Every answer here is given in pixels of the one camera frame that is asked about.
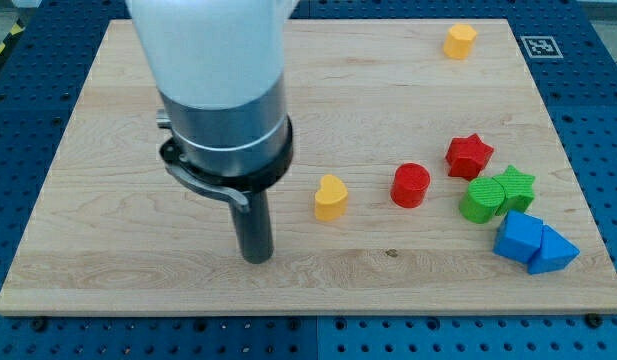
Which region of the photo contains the yellow heart block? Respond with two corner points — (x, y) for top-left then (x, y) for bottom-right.
(314, 174), (349, 221)

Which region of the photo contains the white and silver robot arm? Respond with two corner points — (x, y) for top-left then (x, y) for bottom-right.
(126, 0), (298, 177)

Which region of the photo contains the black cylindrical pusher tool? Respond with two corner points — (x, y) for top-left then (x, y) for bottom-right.
(159, 118), (294, 264)

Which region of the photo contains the red cylinder block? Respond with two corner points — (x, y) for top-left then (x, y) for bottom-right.
(390, 163), (431, 208)

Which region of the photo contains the wooden board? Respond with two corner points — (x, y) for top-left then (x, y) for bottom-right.
(0, 20), (617, 317)

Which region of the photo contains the red star block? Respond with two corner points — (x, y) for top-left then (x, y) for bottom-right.
(445, 133), (494, 180)

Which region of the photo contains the green cylinder block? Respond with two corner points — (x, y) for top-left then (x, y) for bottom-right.
(459, 177), (505, 224)

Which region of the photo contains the yellow hexagon block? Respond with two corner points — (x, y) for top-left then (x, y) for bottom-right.
(443, 23), (478, 60)

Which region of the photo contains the green star block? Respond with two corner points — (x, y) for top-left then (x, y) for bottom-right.
(493, 165), (536, 216)

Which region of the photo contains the blue cube block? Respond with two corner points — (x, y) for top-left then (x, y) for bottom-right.
(493, 210), (544, 263)

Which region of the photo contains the blue triangular prism block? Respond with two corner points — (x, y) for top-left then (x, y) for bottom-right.
(527, 225), (580, 275)

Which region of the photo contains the white fiducial marker tag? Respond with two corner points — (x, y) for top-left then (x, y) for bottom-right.
(521, 35), (563, 59)

